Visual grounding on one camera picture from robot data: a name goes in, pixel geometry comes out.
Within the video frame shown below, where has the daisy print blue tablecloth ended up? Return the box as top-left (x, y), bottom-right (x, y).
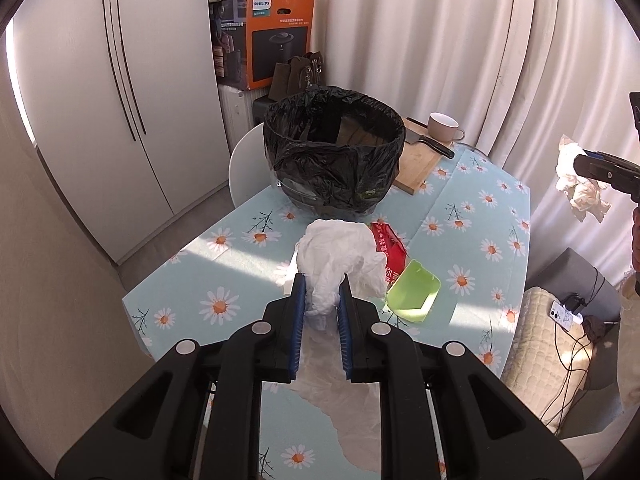
top-left (124, 148), bottom-right (532, 479)

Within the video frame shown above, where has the white radiator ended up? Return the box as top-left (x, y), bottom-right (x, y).
top-left (218, 84), bottom-right (268, 151)

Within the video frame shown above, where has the red snack wrapper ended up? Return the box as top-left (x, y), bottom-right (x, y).
top-left (370, 221), bottom-right (407, 286)

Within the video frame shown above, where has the orange Philips appliance box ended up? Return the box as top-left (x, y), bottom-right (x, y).
top-left (209, 0), bottom-right (314, 90)

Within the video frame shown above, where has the person right hand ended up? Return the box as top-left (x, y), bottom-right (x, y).
top-left (631, 205), bottom-right (640, 273)

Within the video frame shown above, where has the beige ceramic mug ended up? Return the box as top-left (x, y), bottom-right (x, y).
top-left (427, 112), bottom-right (465, 143)

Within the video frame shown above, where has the white wardrobe cabinet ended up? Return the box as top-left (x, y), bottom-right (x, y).
top-left (13, 0), bottom-right (230, 261)

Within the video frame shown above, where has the black charging cable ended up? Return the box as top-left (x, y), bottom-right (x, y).
top-left (539, 263), bottom-right (616, 426)

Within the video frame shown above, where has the cleaver with black handle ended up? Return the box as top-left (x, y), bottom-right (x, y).
top-left (405, 128), bottom-right (454, 159)

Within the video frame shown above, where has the cream sleeve right forearm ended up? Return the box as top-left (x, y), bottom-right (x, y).
top-left (617, 273), bottom-right (640, 410)

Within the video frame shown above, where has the cream quilted cushion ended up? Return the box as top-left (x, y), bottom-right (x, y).
top-left (501, 287), bottom-right (593, 434)

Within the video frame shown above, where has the black suitcase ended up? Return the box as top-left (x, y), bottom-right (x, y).
top-left (252, 96), bottom-right (277, 126)

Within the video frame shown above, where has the white curtain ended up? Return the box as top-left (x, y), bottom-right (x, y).
top-left (314, 0), bottom-right (639, 282)

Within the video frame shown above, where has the trash bin with black bag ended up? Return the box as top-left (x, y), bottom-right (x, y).
top-left (262, 86), bottom-right (406, 220)

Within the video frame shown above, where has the white round chair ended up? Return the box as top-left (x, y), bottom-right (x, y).
top-left (228, 124), bottom-right (271, 208)

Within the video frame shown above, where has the brown leather handbag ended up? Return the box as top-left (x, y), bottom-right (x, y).
top-left (268, 51), bottom-right (326, 101)

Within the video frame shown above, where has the white tissue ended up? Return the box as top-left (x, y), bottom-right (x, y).
top-left (295, 220), bottom-right (387, 332)
top-left (555, 136), bottom-right (611, 223)

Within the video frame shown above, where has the bamboo cutting board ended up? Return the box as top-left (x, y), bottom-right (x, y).
top-left (394, 117), bottom-right (448, 195)

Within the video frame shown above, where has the white smartphone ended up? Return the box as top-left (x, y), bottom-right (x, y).
top-left (549, 301), bottom-right (582, 330)

